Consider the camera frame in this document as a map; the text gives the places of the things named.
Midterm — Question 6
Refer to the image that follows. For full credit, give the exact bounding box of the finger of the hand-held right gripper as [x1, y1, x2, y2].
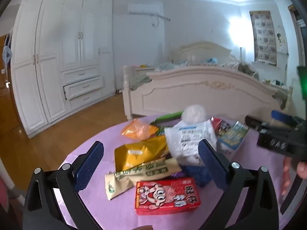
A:
[271, 110, 304, 127]
[245, 115, 270, 131]

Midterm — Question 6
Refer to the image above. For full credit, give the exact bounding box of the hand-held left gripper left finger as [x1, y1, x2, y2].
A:
[23, 141, 106, 230]

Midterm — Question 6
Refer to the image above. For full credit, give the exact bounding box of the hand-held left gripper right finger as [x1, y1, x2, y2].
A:
[198, 139, 280, 230]

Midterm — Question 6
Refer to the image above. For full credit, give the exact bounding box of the blue green carton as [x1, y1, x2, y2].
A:
[217, 121, 250, 156]

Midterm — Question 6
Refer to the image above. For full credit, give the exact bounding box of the white shipping bag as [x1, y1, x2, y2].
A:
[164, 120, 217, 159]

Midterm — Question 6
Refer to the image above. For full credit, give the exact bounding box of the white tissue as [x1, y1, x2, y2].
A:
[181, 104, 208, 125]

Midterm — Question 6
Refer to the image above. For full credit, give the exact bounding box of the red cartoon print box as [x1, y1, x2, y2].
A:
[135, 177, 202, 216]

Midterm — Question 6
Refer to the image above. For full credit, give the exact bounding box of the person's right hand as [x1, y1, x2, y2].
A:
[281, 158, 307, 196]

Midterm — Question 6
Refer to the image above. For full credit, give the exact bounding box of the blue plastic bag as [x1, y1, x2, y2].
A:
[181, 165, 213, 187]

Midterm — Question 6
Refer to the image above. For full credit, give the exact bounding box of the red dark snack packet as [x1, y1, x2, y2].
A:
[210, 117, 231, 137]

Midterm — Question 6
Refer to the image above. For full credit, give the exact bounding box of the yellow snack bag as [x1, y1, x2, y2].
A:
[114, 136, 168, 172]

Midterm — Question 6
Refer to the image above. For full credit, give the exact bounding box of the dark cloth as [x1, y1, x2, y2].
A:
[240, 63, 260, 81]

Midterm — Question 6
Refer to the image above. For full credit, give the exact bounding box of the purple tablecloth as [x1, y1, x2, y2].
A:
[51, 115, 307, 230]

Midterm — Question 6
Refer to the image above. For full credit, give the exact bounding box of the beige green print wrapper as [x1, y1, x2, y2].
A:
[105, 158, 183, 200]

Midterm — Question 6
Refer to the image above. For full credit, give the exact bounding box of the orange snack bag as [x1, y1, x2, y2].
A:
[121, 118, 160, 140]

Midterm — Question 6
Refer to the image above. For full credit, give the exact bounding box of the green packet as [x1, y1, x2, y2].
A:
[150, 111, 185, 136]

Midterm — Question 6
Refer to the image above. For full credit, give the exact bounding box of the cream carved bed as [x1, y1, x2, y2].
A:
[123, 41, 294, 121]

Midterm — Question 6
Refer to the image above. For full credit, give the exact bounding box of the lit floor lamp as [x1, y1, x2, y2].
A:
[229, 17, 245, 61]

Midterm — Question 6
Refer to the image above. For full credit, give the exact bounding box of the white wardrobe drawer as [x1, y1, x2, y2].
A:
[63, 76, 104, 101]

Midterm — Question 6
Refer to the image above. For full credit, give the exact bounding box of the patterned window curtain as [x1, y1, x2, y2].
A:
[249, 11, 278, 66]

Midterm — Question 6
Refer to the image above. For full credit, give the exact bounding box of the white pole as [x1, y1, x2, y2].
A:
[0, 157, 18, 198]

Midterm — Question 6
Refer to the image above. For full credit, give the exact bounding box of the green cloth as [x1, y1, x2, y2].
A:
[131, 73, 152, 90]

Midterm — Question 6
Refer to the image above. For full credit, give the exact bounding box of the wooden door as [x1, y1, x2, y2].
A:
[0, 35, 21, 131]

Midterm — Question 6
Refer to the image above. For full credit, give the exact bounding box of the cream nightstand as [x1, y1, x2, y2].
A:
[134, 64, 157, 72]

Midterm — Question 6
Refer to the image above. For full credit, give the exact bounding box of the white wardrobe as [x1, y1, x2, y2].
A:
[11, 0, 114, 138]

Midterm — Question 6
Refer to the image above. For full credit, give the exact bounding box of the blue hanging bag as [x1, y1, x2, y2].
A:
[2, 36, 12, 64]

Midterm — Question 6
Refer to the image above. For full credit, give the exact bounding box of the white air conditioner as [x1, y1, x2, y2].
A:
[127, 3, 162, 16]

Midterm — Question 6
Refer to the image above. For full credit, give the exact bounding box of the grey air conditioner hose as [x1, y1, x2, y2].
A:
[152, 14, 171, 28]

